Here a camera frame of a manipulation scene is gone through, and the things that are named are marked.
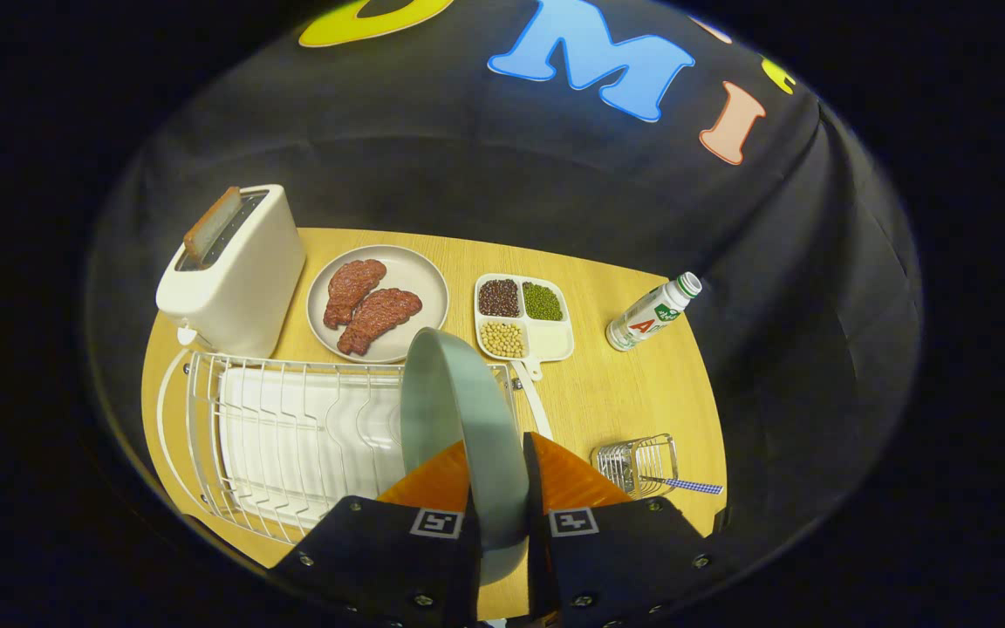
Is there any white checkered handle spoon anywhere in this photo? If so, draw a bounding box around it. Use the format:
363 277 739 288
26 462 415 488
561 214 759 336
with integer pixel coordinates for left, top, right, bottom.
640 475 724 496

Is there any black backdrop cloth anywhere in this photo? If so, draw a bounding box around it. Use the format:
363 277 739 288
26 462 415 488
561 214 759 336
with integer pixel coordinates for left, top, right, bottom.
88 0 922 603

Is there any pile of brown beans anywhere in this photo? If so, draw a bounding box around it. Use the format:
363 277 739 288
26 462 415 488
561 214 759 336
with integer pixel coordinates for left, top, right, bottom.
478 279 522 318

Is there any pale green plate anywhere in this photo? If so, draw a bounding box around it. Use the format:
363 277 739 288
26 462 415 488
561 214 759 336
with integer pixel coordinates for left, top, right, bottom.
400 328 531 587

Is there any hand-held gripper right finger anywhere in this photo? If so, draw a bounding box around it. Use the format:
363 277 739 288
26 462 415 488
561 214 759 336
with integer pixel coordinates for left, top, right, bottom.
522 432 730 628

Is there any toast slice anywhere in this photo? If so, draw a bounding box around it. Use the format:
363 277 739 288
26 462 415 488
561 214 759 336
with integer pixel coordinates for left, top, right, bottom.
183 186 243 265

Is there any pile of yellow soybeans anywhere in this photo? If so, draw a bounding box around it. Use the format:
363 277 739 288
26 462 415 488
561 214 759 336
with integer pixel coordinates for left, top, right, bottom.
480 321 527 359

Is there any white divided dish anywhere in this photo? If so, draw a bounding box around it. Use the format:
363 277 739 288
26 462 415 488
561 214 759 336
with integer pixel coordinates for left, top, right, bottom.
474 273 576 383

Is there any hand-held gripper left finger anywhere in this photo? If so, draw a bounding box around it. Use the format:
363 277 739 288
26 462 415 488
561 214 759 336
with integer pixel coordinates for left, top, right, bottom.
269 439 482 628

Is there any metal wire basket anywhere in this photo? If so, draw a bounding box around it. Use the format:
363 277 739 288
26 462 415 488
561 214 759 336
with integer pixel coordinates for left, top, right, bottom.
591 433 680 500

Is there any brown meat patty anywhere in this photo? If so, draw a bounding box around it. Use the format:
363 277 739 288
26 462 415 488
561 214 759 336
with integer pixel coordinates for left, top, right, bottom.
337 288 424 357
323 259 387 330

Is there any white toaster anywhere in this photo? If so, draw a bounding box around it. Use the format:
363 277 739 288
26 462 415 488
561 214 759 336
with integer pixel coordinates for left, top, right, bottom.
156 184 307 358

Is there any pile of green beans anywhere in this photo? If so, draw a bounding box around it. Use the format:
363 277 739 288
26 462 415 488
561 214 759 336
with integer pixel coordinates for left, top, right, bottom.
522 281 564 322

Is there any beige round plate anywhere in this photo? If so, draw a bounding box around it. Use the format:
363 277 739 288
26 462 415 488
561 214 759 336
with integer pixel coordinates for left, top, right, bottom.
306 245 451 365

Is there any white wire dish rack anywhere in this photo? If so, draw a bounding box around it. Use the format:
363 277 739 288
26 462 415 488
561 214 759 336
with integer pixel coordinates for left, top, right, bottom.
156 349 556 546

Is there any white drink bottle green cap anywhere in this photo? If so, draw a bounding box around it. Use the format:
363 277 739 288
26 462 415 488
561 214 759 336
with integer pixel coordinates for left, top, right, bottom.
605 271 703 352

